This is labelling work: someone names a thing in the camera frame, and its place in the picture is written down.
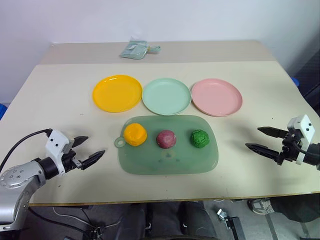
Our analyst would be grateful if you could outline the blue plastic object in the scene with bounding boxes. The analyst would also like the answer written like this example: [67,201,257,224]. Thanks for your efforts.
[290,74,301,88]

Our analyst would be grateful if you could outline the orange clay ball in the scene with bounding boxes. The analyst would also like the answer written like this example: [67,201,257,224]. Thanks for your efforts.
[123,122,148,148]

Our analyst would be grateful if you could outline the pink plastic plate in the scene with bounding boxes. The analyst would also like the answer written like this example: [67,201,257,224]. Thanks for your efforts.
[190,78,244,118]

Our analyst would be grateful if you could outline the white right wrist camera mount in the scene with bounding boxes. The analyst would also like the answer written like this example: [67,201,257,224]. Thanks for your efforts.
[286,114,317,166]

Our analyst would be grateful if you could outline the mint green plastic plate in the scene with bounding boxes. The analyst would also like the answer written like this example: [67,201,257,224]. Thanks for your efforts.
[141,77,193,117]

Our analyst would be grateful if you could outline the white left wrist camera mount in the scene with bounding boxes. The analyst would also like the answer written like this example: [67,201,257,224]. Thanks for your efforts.
[45,128,71,174]

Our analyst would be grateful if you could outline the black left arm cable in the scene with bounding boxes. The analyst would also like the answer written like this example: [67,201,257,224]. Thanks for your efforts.
[0,128,53,174]

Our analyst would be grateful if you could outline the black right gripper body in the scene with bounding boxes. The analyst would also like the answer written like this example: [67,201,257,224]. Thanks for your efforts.
[275,131,303,167]

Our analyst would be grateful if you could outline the yellow plastic plate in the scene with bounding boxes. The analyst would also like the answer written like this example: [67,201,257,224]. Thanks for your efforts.
[92,74,143,114]

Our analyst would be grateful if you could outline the green translucent cutting board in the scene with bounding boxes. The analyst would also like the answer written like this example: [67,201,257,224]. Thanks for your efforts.
[114,114,219,176]

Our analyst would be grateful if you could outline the grey sneaker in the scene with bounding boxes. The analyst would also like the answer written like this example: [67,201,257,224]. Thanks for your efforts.
[247,197,275,216]

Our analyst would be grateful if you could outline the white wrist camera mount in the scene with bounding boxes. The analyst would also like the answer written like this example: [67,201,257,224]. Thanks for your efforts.
[286,114,317,166]
[45,128,71,174]

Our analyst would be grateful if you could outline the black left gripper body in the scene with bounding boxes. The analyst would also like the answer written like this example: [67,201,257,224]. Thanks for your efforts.
[61,139,85,174]

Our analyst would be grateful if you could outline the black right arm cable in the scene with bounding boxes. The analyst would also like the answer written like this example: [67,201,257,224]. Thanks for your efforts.
[292,139,314,155]

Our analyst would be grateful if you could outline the blue plastic crate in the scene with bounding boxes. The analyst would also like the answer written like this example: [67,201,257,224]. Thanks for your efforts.
[0,101,10,121]

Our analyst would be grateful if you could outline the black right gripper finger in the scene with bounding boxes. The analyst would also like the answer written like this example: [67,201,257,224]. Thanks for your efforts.
[257,126,288,140]
[244,142,280,162]

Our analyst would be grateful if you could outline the dark trouser leg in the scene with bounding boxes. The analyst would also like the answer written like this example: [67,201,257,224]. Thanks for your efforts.
[270,191,320,224]

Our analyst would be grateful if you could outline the maroon clay ball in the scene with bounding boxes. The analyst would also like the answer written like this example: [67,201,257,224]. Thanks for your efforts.
[155,129,178,150]

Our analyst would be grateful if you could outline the clear bag of green items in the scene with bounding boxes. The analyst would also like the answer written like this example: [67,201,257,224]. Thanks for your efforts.
[118,39,151,61]

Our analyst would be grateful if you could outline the black metal bracket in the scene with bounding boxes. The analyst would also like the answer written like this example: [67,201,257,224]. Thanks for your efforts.
[216,208,246,240]

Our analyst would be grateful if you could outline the green clay ball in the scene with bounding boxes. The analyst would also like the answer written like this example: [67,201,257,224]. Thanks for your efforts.
[190,128,211,150]

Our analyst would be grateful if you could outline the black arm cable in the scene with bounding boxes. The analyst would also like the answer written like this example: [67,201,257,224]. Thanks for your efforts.
[292,139,314,155]
[0,128,53,174]

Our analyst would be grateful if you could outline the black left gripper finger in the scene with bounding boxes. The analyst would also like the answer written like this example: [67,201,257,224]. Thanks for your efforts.
[72,135,90,148]
[80,149,106,172]

